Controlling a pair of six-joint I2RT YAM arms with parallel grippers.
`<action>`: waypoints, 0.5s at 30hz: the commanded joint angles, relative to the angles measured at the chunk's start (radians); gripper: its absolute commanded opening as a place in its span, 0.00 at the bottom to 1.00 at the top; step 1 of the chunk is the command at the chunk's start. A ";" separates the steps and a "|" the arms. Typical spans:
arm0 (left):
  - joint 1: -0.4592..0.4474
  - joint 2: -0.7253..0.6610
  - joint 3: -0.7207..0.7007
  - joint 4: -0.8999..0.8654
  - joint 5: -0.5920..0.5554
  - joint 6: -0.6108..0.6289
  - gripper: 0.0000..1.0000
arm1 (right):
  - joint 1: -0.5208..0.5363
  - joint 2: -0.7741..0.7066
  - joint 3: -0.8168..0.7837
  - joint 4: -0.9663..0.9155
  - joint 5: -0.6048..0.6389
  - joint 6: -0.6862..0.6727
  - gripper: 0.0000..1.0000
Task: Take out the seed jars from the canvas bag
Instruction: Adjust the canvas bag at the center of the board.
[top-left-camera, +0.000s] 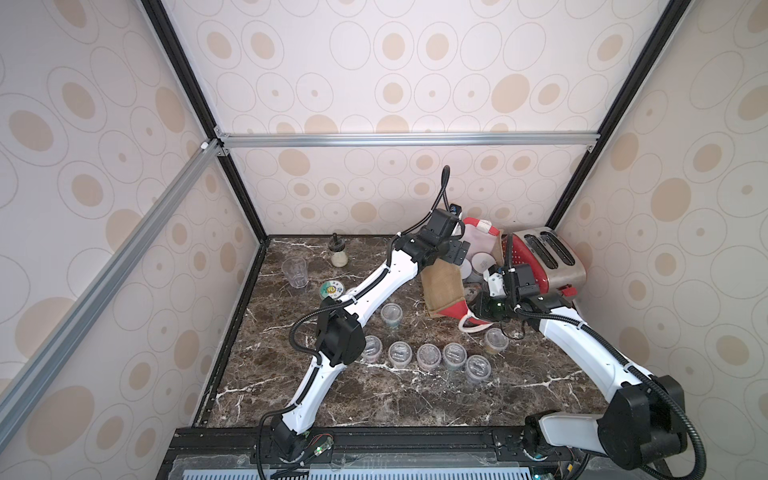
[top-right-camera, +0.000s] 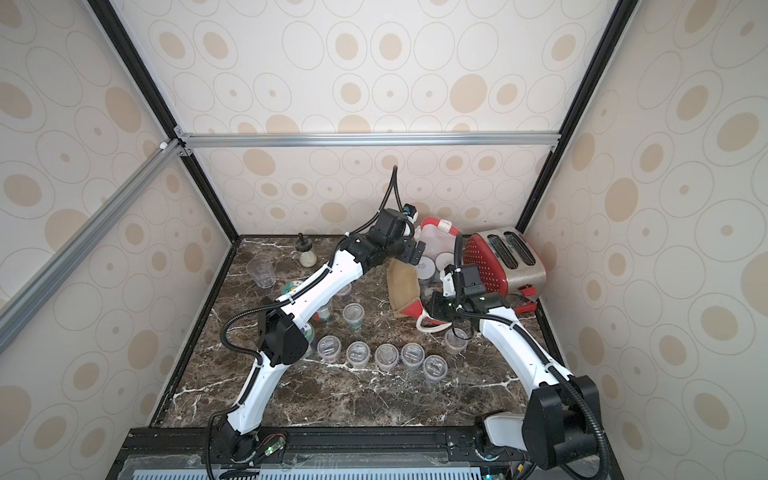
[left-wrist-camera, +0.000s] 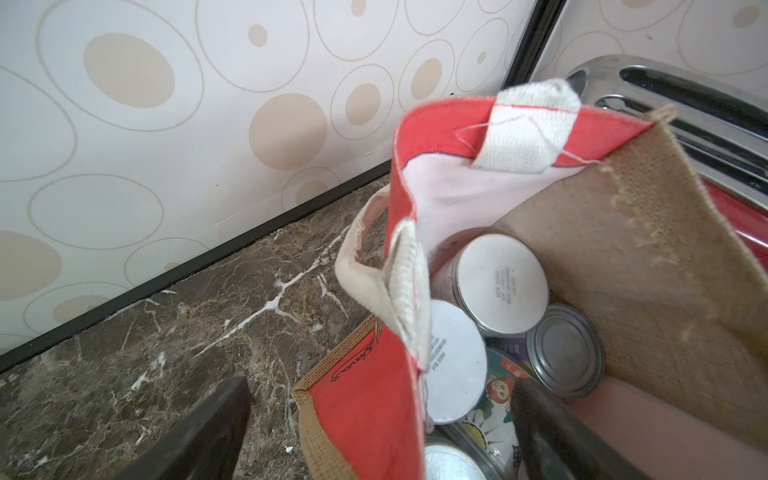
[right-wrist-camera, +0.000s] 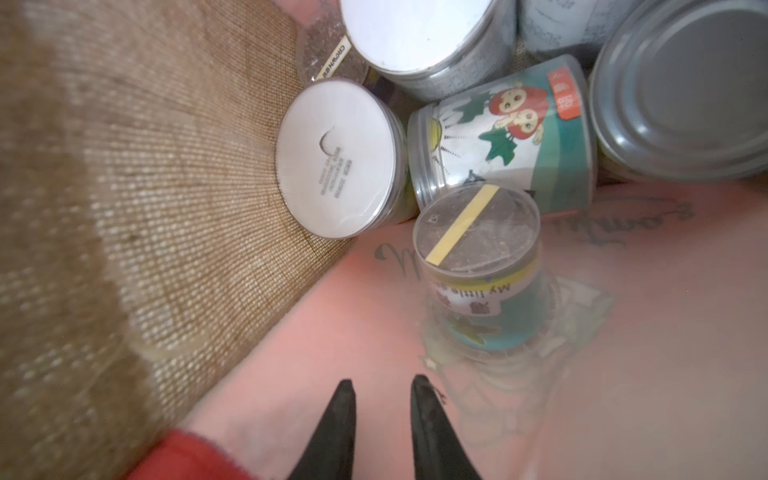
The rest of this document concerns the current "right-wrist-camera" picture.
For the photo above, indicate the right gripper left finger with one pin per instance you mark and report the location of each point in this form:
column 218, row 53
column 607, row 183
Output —
column 330, row 451

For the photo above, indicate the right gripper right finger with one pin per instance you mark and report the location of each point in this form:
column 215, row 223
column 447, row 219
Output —
column 437, row 452

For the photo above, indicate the red burlap canvas bag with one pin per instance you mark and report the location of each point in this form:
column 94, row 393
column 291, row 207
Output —
column 164, row 317

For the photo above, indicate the small jar teal label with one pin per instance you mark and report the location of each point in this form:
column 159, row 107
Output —
column 479, row 246

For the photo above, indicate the wide jar white bottom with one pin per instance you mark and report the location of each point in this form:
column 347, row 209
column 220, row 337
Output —
column 341, row 161

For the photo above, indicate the wide jar strawberry label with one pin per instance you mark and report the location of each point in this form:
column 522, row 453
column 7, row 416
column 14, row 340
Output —
column 529, row 130

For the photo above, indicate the wide jar dark lid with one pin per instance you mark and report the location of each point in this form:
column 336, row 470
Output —
column 433, row 49

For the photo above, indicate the small clear jar dark seeds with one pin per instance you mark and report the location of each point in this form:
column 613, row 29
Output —
column 324, row 51

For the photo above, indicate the wide jar white label top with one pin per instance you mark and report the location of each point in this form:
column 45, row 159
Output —
column 679, row 92

